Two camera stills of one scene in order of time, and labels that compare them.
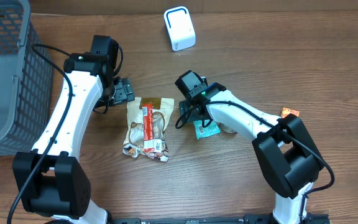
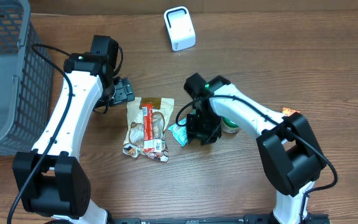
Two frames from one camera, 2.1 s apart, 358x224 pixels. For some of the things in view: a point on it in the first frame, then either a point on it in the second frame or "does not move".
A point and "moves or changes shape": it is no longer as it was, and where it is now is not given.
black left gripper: x=123 y=91 does not move
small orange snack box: x=286 y=111 does not move
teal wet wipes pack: x=201 y=131 moves or changes shape
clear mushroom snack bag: x=134 y=142 does not move
